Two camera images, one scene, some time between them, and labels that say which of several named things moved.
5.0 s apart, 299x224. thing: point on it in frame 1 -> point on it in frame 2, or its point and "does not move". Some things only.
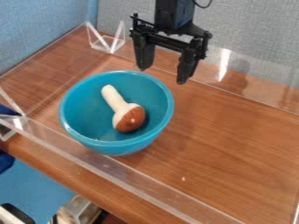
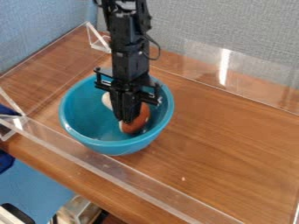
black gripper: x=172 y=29 -> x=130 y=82
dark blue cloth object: x=7 y=159 does not move
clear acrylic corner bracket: x=103 y=42 does not move
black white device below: x=11 y=215 does not move
